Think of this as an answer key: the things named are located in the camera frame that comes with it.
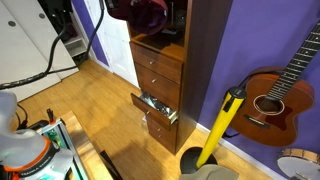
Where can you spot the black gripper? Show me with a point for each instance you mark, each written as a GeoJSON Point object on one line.
{"type": "Point", "coordinates": [111, 3]}

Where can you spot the maroon cap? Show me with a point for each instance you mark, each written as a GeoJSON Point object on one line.
{"type": "Point", "coordinates": [146, 16]}

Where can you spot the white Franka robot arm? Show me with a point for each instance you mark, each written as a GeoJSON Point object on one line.
{"type": "Point", "coordinates": [23, 150]}

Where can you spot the white closet shelf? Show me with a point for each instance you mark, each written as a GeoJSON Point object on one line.
{"type": "Point", "coordinates": [76, 46]}

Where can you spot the black object in cabinet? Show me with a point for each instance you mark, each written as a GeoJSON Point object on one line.
{"type": "Point", "coordinates": [180, 20]}

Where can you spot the dark brown wooden cabinet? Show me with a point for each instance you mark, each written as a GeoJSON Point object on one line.
{"type": "Point", "coordinates": [200, 66]}

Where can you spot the dark hanging clothes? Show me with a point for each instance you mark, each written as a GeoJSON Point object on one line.
{"type": "Point", "coordinates": [58, 13]}

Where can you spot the dark shoes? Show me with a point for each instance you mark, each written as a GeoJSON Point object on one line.
{"type": "Point", "coordinates": [81, 57]}

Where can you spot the thin metal rod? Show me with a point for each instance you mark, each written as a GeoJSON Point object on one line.
{"type": "Point", "coordinates": [172, 13]}

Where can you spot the white paper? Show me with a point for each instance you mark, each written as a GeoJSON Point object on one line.
{"type": "Point", "coordinates": [172, 32]}

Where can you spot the white sliding closet door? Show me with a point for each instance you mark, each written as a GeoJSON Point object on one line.
{"type": "Point", "coordinates": [23, 60]}
{"type": "Point", "coordinates": [36, 40]}

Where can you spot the open drawer with patterned contents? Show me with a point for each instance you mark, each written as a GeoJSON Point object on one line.
{"type": "Point", "coordinates": [150, 113]}

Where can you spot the black clamp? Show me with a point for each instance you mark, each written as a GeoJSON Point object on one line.
{"type": "Point", "coordinates": [50, 115]}

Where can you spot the white baseboard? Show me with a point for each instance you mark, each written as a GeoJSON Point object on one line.
{"type": "Point", "coordinates": [233, 148]}

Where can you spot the grey cloth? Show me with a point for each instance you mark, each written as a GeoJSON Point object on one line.
{"type": "Point", "coordinates": [210, 173]}

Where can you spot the brown acoustic guitar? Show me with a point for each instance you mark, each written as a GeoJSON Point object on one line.
{"type": "Point", "coordinates": [283, 130]}

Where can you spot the banjo with white head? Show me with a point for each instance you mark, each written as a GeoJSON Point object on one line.
{"type": "Point", "coordinates": [296, 166]}

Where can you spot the yellow post with black base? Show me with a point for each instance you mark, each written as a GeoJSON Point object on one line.
{"type": "Point", "coordinates": [220, 123]}

